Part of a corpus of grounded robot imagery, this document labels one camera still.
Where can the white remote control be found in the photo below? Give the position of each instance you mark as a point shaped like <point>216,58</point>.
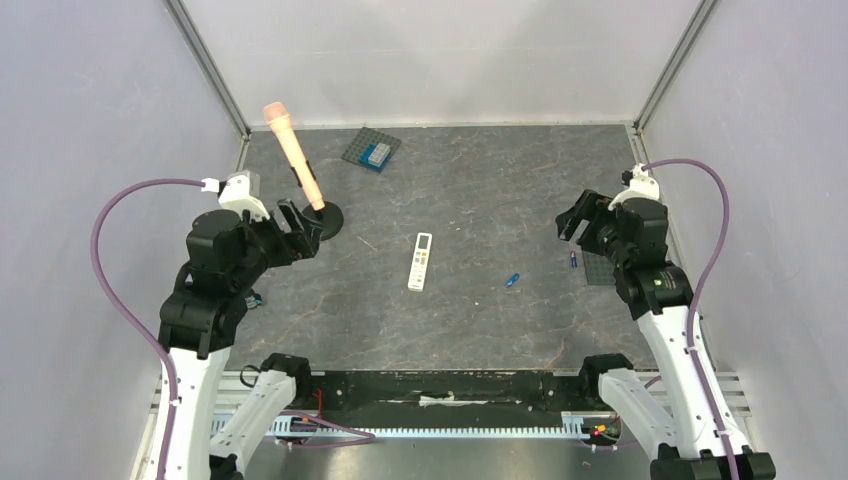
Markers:
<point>419,264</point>

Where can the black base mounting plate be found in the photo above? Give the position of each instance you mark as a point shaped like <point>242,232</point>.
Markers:
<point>449,399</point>

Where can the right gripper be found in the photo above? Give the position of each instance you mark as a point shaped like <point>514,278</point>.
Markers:
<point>589,216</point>

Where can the small black blue object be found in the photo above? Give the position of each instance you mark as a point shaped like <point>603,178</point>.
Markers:
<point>254,301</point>

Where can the dark grey lego baseplate right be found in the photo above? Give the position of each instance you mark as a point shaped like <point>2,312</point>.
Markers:
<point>598,270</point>

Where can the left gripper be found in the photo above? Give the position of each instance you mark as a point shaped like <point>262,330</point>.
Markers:
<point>301,241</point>

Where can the white toothed cable duct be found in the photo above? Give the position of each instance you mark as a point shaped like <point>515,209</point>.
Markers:
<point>571,429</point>

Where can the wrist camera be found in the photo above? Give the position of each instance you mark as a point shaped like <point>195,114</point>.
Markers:
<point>638,184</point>
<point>240,193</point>

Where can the blue lego brick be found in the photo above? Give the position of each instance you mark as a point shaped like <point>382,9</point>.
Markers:
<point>375,156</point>

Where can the grey lego baseplate far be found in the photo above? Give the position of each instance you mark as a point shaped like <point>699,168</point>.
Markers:
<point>366,136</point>

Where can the black round microphone stand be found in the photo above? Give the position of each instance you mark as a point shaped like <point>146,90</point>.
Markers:
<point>331,218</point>

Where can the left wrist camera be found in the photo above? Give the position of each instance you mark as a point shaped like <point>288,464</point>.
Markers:
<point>240,193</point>

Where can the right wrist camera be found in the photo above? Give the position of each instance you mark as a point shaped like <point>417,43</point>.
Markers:
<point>638,184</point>

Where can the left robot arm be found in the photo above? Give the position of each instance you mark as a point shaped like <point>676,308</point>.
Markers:
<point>228,253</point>

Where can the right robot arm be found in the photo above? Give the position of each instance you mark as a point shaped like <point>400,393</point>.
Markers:
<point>695,435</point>

